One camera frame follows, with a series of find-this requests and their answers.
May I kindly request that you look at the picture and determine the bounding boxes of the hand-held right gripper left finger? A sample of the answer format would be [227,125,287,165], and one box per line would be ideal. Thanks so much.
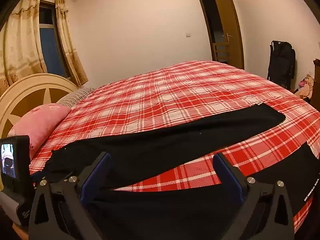
[28,152,113,240]

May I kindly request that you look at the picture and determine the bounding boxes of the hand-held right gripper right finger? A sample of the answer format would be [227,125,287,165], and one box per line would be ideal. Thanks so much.
[212,152,295,240]

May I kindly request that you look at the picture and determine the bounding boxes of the black pants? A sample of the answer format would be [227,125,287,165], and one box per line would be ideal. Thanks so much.
[45,102,320,240]

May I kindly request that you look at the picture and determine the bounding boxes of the pink folded blanket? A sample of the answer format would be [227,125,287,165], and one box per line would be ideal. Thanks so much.
[7,104,72,160]

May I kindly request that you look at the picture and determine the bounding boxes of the cream wooden headboard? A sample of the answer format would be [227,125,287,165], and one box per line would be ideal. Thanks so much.
[0,73,80,140]

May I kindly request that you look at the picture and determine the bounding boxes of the grey striped pillow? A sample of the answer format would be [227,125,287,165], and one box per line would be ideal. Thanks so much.
[56,87,95,108]

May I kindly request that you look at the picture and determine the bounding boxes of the bed with red plaid sheet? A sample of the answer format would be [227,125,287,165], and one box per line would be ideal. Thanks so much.
[29,60,320,233]

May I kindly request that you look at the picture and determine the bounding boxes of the narrow beige floral curtain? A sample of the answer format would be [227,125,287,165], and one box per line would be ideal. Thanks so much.
[54,0,89,87]

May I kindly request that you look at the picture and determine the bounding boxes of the wide beige floral curtain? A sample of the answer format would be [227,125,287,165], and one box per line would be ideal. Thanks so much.
[0,0,48,95]

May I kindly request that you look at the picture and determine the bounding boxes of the window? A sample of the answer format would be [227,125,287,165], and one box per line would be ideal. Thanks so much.
[39,1,72,79]

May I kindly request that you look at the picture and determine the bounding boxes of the pile of light clothes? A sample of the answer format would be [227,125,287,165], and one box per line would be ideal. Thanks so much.
[294,74,315,100]

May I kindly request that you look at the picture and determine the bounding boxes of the black folded bag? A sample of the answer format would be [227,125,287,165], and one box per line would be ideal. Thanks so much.
[267,40,296,89]

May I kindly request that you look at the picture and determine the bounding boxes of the brown wooden furniture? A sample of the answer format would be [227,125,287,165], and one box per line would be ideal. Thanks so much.
[311,59,320,105]

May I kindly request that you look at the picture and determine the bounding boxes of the wooden slatted frame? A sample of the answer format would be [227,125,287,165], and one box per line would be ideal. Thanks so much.
[212,42,229,64]

